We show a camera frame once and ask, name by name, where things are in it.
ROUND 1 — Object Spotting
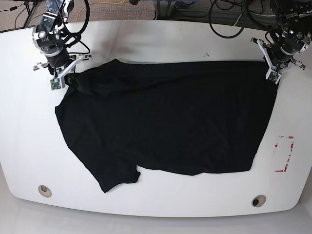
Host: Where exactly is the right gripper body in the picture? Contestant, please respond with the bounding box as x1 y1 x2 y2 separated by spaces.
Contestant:
32 29 92 87

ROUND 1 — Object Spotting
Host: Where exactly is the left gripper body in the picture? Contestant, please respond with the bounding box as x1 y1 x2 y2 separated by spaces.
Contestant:
251 29 312 75

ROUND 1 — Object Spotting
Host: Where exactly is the black t-shirt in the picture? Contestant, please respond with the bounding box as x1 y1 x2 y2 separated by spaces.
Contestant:
55 60 278 192

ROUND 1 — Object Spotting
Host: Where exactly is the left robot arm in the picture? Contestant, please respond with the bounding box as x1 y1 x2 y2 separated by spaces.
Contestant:
251 0 312 84

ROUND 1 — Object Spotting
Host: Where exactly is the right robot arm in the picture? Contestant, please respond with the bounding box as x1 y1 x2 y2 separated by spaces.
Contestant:
32 0 92 90

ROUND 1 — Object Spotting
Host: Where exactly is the black tripod stand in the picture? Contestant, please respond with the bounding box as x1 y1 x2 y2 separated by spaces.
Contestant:
0 0 39 32

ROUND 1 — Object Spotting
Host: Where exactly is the red tape rectangle marking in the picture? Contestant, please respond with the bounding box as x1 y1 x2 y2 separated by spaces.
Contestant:
272 136 295 173

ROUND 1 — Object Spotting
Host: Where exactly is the left table grommet hole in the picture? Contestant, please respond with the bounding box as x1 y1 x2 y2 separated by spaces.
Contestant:
38 185 52 198

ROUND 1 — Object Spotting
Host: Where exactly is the table grommet hole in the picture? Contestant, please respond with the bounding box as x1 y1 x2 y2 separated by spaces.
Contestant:
252 195 266 208
38 185 52 198

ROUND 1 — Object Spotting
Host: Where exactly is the right table grommet hole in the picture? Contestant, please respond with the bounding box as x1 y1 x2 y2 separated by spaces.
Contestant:
252 195 266 208

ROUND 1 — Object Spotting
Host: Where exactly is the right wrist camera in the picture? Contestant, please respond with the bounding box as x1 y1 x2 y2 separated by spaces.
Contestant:
50 78 65 91

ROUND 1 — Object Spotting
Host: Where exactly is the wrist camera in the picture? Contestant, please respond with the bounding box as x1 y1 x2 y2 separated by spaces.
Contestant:
50 78 65 91
266 69 281 84

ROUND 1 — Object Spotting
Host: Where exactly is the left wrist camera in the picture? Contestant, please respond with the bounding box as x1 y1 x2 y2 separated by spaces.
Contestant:
266 69 281 84

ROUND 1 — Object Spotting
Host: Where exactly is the yellow cable on floor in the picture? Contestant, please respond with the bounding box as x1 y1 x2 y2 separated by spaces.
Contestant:
76 0 126 22

